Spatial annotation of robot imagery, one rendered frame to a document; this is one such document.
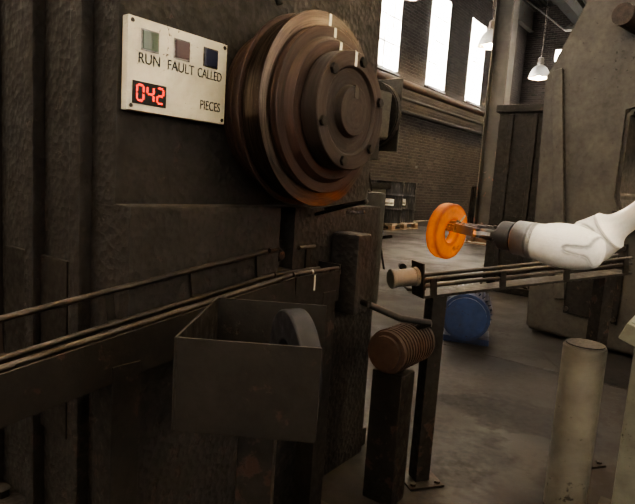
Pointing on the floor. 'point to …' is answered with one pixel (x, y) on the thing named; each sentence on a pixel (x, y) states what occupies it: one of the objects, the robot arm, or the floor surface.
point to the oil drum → (379, 232)
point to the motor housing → (392, 407)
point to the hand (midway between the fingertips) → (448, 225)
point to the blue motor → (468, 318)
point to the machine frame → (135, 233)
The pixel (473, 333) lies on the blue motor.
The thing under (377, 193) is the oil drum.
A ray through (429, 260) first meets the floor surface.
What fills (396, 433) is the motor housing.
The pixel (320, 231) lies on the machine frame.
